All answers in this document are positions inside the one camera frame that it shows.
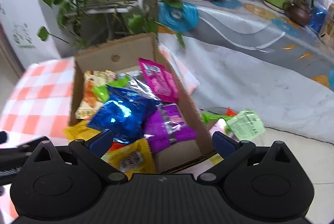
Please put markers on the croissant bread packet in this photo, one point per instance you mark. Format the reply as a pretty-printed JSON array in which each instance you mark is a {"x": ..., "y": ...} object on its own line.
[{"x": 90, "y": 98}]

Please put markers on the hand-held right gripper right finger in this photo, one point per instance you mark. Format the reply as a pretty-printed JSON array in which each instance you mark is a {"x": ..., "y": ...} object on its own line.
[{"x": 224, "y": 144}]

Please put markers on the blue foil wrapper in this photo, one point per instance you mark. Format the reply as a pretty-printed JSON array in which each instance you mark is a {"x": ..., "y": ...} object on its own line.
[{"x": 317, "y": 22}]

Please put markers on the metal plant stand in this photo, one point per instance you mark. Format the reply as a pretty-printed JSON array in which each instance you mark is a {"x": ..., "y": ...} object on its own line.
[{"x": 117, "y": 5}]

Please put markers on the green plastic toy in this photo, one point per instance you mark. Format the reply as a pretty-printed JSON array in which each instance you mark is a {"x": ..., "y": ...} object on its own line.
[{"x": 211, "y": 117}]

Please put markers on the white refrigerator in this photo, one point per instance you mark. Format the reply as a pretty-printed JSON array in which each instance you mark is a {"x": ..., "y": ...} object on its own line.
[{"x": 15, "y": 18}]

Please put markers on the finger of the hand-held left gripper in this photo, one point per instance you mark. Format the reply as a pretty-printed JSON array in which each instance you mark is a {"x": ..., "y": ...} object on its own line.
[
  {"x": 26, "y": 148},
  {"x": 3, "y": 139}
]

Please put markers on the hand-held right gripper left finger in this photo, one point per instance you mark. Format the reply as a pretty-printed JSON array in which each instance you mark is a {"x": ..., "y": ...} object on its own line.
[{"x": 100, "y": 142}]

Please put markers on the blue foil snack packet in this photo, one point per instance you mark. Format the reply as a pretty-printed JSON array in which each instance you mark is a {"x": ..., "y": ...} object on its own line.
[{"x": 122, "y": 114}]

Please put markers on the brown clay teapot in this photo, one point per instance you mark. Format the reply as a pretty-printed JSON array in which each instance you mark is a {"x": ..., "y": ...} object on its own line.
[{"x": 298, "y": 14}]

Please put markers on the plain yellow snack packet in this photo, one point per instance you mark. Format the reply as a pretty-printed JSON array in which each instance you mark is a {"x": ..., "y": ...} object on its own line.
[{"x": 78, "y": 131}]

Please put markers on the silver foil snack packet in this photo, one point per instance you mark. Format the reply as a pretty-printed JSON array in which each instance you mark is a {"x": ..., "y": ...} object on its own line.
[{"x": 138, "y": 87}]

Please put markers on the cardboard box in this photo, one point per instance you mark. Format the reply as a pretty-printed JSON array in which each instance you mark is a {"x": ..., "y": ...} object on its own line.
[{"x": 125, "y": 49}]

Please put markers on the lime green snack packet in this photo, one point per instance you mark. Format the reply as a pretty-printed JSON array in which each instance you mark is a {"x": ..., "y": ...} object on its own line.
[{"x": 101, "y": 92}]

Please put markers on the grey patterned tablecloth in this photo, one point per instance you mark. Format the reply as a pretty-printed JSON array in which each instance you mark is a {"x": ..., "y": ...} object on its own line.
[{"x": 248, "y": 70}]

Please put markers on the purple snack packet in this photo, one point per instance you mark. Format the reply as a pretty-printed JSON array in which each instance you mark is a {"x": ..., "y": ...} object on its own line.
[{"x": 156, "y": 130}]

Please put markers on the orange white checkered tablecloth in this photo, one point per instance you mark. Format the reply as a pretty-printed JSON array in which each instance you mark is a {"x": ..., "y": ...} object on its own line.
[{"x": 34, "y": 98}]

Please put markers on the magenta snack packet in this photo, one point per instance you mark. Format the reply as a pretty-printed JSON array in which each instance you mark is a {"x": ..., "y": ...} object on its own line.
[{"x": 159, "y": 80}]

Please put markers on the red snack packet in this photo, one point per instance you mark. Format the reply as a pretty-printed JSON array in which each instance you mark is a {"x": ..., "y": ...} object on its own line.
[{"x": 116, "y": 146}]

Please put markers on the yellow waffle snack packet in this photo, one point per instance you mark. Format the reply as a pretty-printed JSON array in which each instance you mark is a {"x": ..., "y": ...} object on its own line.
[{"x": 133, "y": 158}]

